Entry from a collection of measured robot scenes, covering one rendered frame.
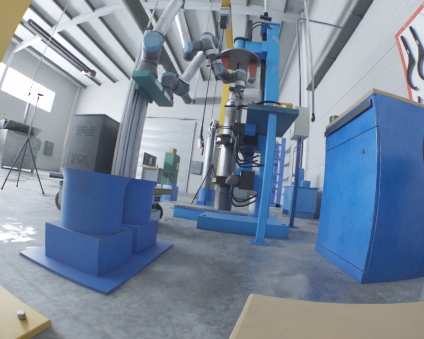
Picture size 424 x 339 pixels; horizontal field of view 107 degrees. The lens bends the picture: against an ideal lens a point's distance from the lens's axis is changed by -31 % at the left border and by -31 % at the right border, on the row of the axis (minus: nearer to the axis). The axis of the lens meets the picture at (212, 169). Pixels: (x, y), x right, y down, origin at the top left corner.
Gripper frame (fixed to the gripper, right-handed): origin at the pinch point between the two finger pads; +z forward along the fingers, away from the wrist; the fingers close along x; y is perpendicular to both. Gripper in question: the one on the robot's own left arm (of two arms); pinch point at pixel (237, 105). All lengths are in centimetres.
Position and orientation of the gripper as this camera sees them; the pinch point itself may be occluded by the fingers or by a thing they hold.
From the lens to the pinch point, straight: 188.8
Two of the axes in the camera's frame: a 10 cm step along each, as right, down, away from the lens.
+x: 3.5, 1.3, 9.3
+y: 9.3, 0.8, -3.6
